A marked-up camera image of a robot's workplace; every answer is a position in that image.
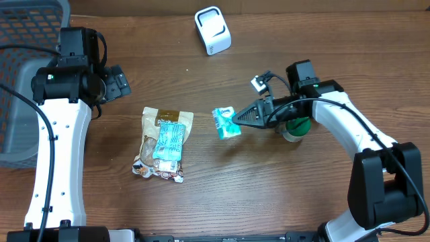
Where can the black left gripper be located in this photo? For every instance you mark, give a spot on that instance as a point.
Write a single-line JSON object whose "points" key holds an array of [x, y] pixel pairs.
{"points": [[116, 82]]}

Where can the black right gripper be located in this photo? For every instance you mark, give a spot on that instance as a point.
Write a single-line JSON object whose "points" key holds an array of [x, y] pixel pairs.
{"points": [[259, 107]]}

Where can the teal tissue pack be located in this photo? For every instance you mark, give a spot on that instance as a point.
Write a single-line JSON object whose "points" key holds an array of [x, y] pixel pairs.
{"points": [[225, 126]]}

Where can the green lidded jar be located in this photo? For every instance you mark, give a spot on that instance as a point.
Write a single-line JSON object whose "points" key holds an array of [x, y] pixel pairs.
{"points": [[294, 130]]}

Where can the teal wafer packet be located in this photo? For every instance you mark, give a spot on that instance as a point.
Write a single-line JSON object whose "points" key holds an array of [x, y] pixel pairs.
{"points": [[169, 145]]}

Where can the brown snack bag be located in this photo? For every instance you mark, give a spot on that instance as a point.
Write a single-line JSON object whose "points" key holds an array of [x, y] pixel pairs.
{"points": [[144, 164]]}

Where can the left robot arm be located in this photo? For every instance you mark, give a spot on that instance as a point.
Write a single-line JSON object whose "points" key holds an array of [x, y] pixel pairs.
{"points": [[65, 92]]}

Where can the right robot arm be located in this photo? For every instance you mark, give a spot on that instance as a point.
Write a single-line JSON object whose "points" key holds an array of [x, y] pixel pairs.
{"points": [[386, 183]]}

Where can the white barcode scanner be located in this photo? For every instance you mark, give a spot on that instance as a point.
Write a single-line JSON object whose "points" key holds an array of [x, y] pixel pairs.
{"points": [[212, 30]]}

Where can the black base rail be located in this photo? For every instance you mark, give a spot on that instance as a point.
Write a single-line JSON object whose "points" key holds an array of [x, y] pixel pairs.
{"points": [[235, 238]]}

